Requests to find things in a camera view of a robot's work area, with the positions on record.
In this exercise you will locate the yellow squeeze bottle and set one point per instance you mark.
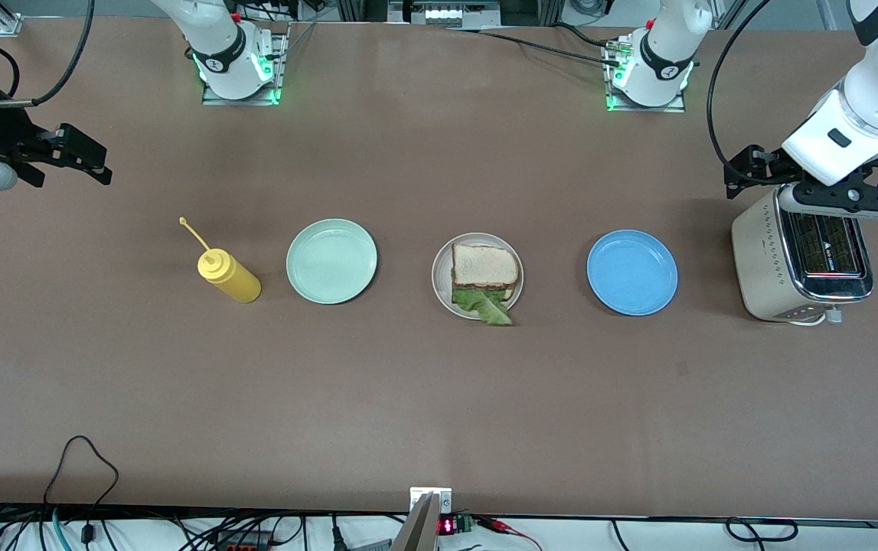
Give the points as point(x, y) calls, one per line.
point(236, 282)

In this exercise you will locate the toasted bread slice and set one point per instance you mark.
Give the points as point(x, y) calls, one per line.
point(484, 266)
point(510, 293)

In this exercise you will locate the green lettuce leaf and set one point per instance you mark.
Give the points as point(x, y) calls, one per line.
point(488, 304)

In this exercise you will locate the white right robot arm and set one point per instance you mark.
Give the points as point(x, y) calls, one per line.
point(217, 46)

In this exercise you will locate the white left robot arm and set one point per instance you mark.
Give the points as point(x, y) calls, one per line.
point(668, 46)

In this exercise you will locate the blue plate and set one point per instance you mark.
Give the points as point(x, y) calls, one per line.
point(632, 272)

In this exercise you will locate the mint green plate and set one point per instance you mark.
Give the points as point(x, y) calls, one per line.
point(331, 262)

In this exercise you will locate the beige plate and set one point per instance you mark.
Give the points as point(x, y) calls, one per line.
point(442, 279)

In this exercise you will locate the cream steel toaster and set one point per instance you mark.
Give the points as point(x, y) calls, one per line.
point(760, 260)

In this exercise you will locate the lit control box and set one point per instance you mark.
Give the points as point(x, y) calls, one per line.
point(446, 14)

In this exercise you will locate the orange connector block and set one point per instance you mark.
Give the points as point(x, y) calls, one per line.
point(243, 545)

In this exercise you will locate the red digit display module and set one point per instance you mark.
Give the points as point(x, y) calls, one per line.
point(448, 526)

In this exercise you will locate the aluminium frame profile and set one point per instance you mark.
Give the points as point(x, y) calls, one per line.
point(2, 19)

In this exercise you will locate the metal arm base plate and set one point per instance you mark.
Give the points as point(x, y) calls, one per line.
point(653, 109)
point(282, 69)

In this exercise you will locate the silver post foot bracket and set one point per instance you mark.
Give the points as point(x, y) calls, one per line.
point(445, 501)

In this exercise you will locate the aluminium camera post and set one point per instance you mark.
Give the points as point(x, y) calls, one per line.
point(419, 528)

